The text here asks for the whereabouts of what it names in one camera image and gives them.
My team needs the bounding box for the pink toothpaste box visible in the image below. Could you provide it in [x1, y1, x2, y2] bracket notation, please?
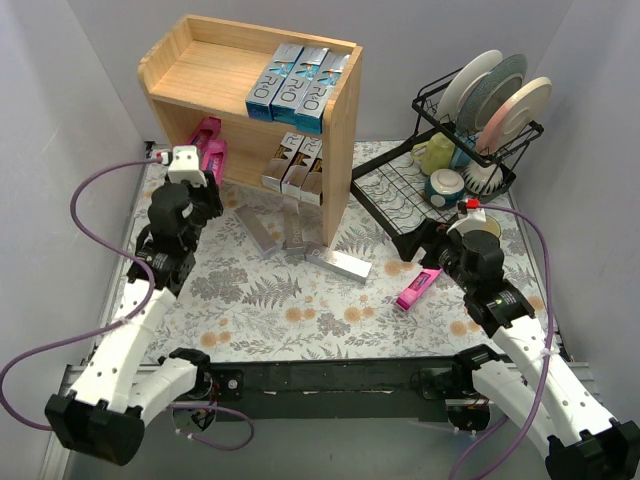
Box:
[188, 117, 221, 153]
[396, 268, 442, 311]
[202, 139, 228, 185]

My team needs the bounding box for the silver black gold toothpaste box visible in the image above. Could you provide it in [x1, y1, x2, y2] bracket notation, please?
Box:
[281, 136, 322, 199]

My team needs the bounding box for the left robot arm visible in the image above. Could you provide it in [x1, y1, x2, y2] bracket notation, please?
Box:
[45, 175, 224, 466]

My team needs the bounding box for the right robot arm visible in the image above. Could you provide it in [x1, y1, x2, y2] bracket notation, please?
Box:
[392, 219, 639, 479]

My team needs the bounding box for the wooden two-tier shelf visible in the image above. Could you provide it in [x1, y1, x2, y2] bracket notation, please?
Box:
[138, 15, 362, 246]

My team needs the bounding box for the cream enamel mug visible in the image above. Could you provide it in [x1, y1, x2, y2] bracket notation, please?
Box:
[480, 215, 502, 239]

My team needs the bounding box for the silver toothpaste box slanted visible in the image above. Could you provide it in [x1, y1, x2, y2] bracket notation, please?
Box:
[235, 205, 277, 258]

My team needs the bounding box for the teal spotted bowl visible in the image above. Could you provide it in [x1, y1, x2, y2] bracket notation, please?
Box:
[424, 169, 465, 209]

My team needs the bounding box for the black striped white bowl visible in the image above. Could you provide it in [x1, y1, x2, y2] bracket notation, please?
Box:
[462, 162, 503, 196]

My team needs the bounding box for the silver Protect toothpaste box upright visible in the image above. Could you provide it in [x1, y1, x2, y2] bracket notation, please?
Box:
[283, 197, 305, 255]

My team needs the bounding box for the green mug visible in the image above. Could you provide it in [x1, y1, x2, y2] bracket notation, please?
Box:
[410, 133, 456, 175]

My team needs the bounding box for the blue mug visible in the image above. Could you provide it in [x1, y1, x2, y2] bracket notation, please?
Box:
[449, 134, 478, 170]

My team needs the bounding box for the floral table mat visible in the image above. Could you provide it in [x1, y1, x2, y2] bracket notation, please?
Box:
[143, 183, 486, 364]

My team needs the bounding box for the pink and cream plate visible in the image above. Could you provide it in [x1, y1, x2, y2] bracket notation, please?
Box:
[475, 77, 552, 156]

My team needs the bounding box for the white plate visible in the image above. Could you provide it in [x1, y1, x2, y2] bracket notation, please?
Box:
[435, 50, 503, 122]

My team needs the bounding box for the grey speckled plate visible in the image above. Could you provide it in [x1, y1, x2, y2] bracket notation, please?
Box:
[455, 54, 528, 135]

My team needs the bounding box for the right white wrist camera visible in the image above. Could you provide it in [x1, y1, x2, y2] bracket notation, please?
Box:
[447, 199, 487, 236]

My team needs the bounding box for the black wire dish rack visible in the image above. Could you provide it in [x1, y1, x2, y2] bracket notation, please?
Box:
[351, 72, 544, 260]

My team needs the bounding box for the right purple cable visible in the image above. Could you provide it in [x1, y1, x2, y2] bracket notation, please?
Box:
[449, 202, 557, 480]

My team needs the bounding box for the purple cable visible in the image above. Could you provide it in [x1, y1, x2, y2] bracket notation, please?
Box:
[449, 202, 557, 480]
[0, 155, 256, 451]

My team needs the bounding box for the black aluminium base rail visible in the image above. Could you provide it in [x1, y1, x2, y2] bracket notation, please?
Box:
[54, 357, 601, 436]

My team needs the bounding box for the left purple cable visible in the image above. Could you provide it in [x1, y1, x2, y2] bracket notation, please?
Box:
[0, 155, 256, 451]

